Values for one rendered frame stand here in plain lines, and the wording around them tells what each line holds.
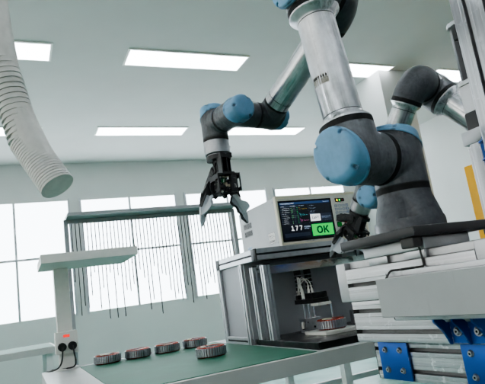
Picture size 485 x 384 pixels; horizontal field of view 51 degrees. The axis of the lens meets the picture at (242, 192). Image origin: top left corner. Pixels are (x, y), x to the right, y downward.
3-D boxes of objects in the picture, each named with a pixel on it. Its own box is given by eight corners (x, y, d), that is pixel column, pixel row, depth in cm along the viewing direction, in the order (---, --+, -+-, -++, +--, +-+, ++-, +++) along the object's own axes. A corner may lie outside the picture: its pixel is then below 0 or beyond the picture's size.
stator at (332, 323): (352, 326, 186) (351, 315, 187) (326, 331, 182) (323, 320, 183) (337, 325, 196) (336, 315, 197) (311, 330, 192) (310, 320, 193)
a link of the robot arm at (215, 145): (199, 146, 151) (224, 146, 154) (201, 161, 150) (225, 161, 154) (209, 138, 144) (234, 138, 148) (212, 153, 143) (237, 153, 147)
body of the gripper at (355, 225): (349, 247, 187) (357, 218, 182) (337, 235, 194) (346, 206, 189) (366, 246, 190) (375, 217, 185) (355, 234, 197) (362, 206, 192)
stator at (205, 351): (231, 352, 189) (229, 341, 190) (221, 356, 178) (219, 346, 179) (202, 355, 192) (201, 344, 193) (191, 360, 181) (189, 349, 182)
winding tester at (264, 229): (370, 236, 221) (362, 190, 225) (282, 246, 203) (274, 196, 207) (323, 248, 256) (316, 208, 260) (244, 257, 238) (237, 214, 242)
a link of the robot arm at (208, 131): (208, 99, 145) (193, 110, 152) (213, 136, 143) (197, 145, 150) (231, 102, 150) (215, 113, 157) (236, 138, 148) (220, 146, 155)
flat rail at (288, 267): (394, 257, 220) (393, 251, 220) (266, 274, 194) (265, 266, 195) (393, 257, 221) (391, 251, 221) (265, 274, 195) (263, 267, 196)
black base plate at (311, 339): (467, 318, 187) (466, 312, 188) (319, 350, 161) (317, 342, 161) (384, 320, 229) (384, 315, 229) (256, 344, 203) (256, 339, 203)
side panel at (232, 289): (258, 344, 204) (247, 264, 210) (251, 345, 203) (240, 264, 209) (231, 342, 229) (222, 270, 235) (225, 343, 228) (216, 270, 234)
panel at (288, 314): (386, 315, 230) (373, 248, 235) (253, 339, 202) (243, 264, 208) (384, 315, 231) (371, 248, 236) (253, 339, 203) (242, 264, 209)
